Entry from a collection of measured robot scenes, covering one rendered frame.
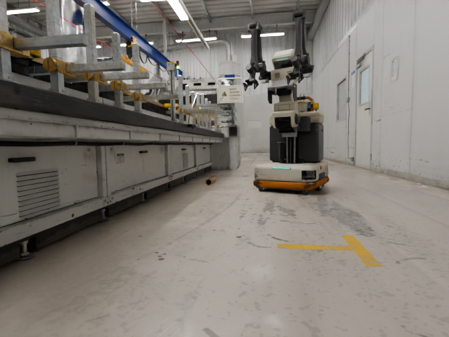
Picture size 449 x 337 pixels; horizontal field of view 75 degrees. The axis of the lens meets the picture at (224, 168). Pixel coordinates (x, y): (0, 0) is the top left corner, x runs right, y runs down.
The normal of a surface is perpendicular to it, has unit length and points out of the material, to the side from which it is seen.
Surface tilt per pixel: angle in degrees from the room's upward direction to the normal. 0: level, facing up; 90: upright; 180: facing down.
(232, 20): 90
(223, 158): 90
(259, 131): 90
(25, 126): 90
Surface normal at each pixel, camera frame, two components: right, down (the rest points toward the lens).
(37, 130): 0.99, 0.00
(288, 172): -0.53, 0.08
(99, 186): -0.14, 0.08
